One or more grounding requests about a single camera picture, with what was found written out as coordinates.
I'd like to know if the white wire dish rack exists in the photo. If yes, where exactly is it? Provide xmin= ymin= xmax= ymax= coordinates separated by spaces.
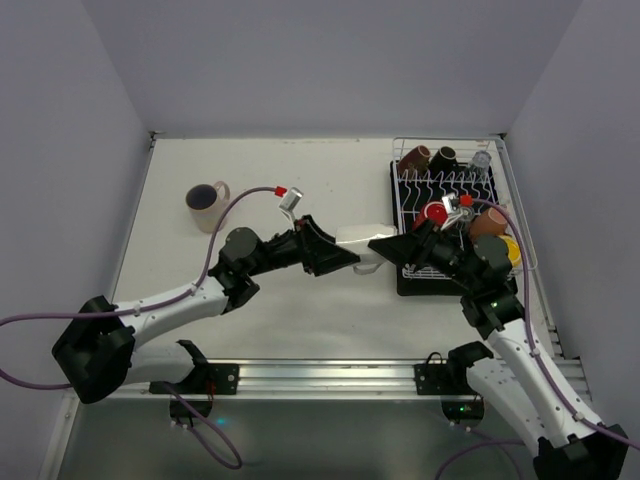
xmin=391 ymin=138 xmax=539 ymax=280

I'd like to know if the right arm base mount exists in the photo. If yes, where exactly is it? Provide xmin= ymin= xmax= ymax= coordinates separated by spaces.
xmin=413 ymin=341 xmax=494 ymax=428

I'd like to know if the black cup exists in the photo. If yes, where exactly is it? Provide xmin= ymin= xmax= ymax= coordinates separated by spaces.
xmin=428 ymin=146 xmax=458 ymax=177

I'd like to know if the terracotta orange cup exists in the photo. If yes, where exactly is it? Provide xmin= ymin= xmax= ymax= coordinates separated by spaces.
xmin=468 ymin=207 xmax=508 ymax=241

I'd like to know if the red mug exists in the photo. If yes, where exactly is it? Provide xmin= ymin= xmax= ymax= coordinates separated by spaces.
xmin=412 ymin=201 xmax=449 ymax=231

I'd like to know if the pink beige mug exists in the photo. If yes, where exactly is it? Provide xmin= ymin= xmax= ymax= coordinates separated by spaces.
xmin=185 ymin=181 xmax=231 ymax=234

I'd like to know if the yellow mug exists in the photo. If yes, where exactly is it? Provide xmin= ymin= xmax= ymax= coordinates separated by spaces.
xmin=499 ymin=235 xmax=522 ymax=268

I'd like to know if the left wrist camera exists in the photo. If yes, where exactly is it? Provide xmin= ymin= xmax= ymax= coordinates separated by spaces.
xmin=278 ymin=187 xmax=304 ymax=223

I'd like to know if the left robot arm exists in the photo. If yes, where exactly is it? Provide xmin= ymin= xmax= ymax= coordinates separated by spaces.
xmin=52 ymin=216 xmax=359 ymax=404

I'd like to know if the clear drinking glass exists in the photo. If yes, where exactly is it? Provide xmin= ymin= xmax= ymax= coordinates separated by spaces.
xmin=447 ymin=206 xmax=476 ymax=234

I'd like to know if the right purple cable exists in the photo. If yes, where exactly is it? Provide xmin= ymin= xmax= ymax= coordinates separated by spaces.
xmin=437 ymin=194 xmax=640 ymax=480

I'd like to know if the clear glass at rack back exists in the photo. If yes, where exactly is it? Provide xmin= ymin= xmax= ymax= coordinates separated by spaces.
xmin=465 ymin=150 xmax=492 ymax=182

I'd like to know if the aluminium rail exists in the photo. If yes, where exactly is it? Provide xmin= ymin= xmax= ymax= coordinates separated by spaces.
xmin=119 ymin=357 xmax=591 ymax=401

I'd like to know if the black drip tray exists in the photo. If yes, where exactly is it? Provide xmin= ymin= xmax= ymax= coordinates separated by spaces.
xmin=390 ymin=163 xmax=521 ymax=297

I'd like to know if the dark brown cup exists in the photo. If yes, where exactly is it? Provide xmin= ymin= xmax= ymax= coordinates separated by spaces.
xmin=397 ymin=145 xmax=431 ymax=176

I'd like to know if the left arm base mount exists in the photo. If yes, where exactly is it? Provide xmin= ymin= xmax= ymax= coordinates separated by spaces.
xmin=169 ymin=340 xmax=240 ymax=427

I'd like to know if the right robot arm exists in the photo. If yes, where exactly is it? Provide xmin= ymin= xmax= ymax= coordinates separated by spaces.
xmin=296 ymin=217 xmax=630 ymax=479

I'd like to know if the white mug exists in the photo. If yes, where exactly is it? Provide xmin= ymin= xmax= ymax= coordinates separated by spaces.
xmin=335 ymin=223 xmax=397 ymax=275

